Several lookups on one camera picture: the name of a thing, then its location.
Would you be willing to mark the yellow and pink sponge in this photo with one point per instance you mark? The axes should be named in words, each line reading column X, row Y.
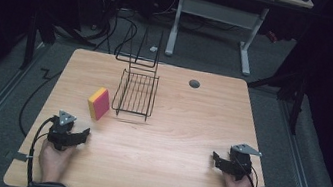
column 99, row 103

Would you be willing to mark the desk with white legs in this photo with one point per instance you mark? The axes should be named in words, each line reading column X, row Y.
column 221, row 12

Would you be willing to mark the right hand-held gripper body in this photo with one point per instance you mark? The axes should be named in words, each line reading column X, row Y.
column 241, row 161

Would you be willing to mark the person's left hand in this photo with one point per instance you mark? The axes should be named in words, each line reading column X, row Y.
column 54, row 161

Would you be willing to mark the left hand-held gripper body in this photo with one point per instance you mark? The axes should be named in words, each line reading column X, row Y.
column 60, row 130

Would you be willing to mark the black metal stand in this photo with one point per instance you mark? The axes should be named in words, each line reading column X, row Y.
column 297, row 94
column 30, row 41

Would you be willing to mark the small white floor object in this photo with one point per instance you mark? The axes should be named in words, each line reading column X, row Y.
column 153, row 49

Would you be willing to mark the red object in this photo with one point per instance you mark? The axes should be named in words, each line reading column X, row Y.
column 272, row 36

